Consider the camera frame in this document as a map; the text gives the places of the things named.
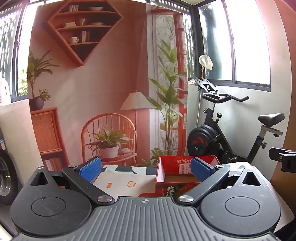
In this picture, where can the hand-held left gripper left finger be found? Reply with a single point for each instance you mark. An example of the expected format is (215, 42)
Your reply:
(90, 170)

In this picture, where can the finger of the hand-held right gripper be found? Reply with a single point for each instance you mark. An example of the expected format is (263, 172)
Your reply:
(289, 160)

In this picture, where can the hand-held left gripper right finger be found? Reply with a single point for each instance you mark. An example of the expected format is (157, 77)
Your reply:
(198, 169)

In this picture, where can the red strawberry print cardboard box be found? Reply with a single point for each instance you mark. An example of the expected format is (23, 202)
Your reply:
(161, 171)

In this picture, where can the black exercise bike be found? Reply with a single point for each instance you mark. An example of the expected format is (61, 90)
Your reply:
(203, 139)

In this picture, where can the printed cartoon bear blanket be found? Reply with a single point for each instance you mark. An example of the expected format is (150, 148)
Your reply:
(120, 180)

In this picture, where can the front-load washing machine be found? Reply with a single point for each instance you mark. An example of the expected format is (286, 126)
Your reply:
(7, 176)

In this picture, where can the white cloth-topped pole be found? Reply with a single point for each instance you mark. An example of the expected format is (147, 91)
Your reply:
(205, 61)

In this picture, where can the white plastic jug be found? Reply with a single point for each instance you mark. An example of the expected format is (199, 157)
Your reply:
(4, 90)

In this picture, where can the dark framed window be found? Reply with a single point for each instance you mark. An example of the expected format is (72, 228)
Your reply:
(11, 46)
(245, 41)

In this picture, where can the printed room scene wall poster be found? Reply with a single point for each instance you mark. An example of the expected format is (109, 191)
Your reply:
(92, 81)

